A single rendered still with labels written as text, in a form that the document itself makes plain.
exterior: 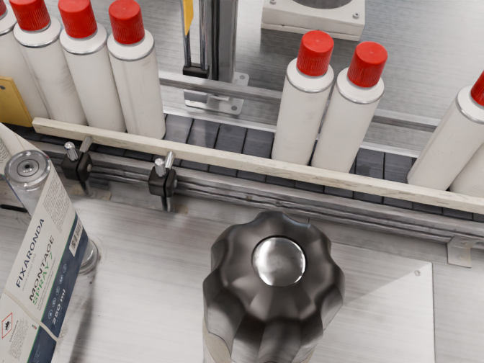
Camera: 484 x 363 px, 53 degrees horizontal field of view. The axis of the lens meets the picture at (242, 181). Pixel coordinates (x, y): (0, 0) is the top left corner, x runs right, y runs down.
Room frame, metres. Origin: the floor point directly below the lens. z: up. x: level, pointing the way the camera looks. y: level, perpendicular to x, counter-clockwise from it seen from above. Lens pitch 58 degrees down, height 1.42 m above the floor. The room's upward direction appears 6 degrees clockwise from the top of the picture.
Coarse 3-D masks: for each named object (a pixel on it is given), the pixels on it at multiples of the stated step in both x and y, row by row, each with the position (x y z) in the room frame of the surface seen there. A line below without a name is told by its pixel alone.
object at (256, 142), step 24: (168, 120) 0.43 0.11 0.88; (192, 120) 0.43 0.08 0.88; (96, 144) 0.38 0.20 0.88; (192, 144) 0.39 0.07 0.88; (216, 144) 0.39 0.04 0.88; (240, 144) 0.40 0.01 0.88; (264, 144) 0.40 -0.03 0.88; (192, 168) 0.35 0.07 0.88; (216, 168) 0.36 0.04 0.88; (360, 168) 0.38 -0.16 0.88; (384, 168) 0.38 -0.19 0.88; (408, 168) 0.39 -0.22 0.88; (336, 192) 0.34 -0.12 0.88; (360, 192) 0.34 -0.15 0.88; (456, 216) 0.32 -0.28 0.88; (480, 216) 0.32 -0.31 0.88
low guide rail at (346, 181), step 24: (48, 120) 0.38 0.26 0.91; (120, 144) 0.36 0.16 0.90; (144, 144) 0.36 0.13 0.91; (168, 144) 0.36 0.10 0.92; (240, 168) 0.35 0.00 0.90; (264, 168) 0.34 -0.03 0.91; (288, 168) 0.34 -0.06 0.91; (312, 168) 0.35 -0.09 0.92; (384, 192) 0.33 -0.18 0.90; (408, 192) 0.33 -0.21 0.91; (432, 192) 0.33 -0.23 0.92
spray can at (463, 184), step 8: (480, 152) 0.35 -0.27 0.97; (472, 160) 0.35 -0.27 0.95; (480, 160) 0.35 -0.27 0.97; (464, 168) 0.36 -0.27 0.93; (472, 168) 0.35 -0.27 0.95; (480, 168) 0.34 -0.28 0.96; (464, 176) 0.35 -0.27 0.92; (472, 176) 0.34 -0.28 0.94; (480, 176) 0.34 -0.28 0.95; (456, 184) 0.35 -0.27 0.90; (464, 184) 0.34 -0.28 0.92; (472, 184) 0.34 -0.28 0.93; (480, 184) 0.33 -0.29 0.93; (456, 192) 0.34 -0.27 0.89; (464, 192) 0.34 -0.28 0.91; (472, 192) 0.33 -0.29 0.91; (480, 192) 0.33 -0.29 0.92
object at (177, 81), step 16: (160, 80) 0.43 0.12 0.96; (176, 80) 0.43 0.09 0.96; (192, 80) 0.43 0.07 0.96; (208, 80) 0.43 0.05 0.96; (224, 96) 0.42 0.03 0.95; (240, 96) 0.42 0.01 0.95; (256, 96) 0.42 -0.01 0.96; (272, 96) 0.42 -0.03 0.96; (384, 112) 0.41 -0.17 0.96; (416, 128) 0.40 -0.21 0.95; (432, 128) 0.39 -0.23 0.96
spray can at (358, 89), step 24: (360, 48) 0.38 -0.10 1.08; (384, 48) 0.38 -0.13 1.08; (360, 72) 0.36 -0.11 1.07; (336, 96) 0.36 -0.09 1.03; (360, 96) 0.35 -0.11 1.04; (336, 120) 0.36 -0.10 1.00; (360, 120) 0.35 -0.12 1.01; (336, 144) 0.35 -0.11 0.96; (360, 144) 0.36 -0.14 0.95; (336, 168) 0.35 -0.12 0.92
